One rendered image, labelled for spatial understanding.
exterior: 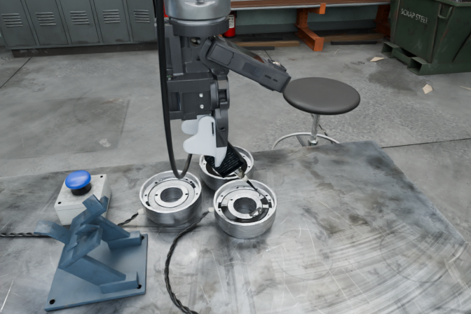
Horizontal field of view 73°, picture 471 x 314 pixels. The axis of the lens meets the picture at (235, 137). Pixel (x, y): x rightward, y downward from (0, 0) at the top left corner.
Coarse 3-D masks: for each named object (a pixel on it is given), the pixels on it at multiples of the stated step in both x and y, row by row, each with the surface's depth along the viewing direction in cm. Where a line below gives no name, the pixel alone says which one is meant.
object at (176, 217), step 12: (156, 180) 59; (168, 180) 59; (180, 180) 59; (192, 180) 59; (144, 192) 56; (156, 192) 56; (168, 192) 58; (180, 192) 58; (144, 204) 52; (168, 204) 54; (180, 204) 54; (192, 204) 53; (156, 216) 52; (168, 216) 51; (180, 216) 52; (192, 216) 55
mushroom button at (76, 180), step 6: (72, 174) 53; (78, 174) 53; (84, 174) 53; (66, 180) 52; (72, 180) 52; (78, 180) 52; (84, 180) 52; (90, 180) 54; (72, 186) 52; (78, 186) 52; (84, 186) 54
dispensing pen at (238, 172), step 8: (232, 152) 48; (208, 160) 48; (224, 160) 48; (232, 160) 49; (240, 160) 49; (216, 168) 49; (224, 168) 49; (232, 168) 49; (224, 176) 50; (240, 176) 52
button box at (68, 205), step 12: (96, 180) 57; (60, 192) 54; (72, 192) 53; (84, 192) 53; (96, 192) 54; (108, 192) 58; (60, 204) 52; (72, 204) 52; (108, 204) 57; (60, 216) 53; (72, 216) 53
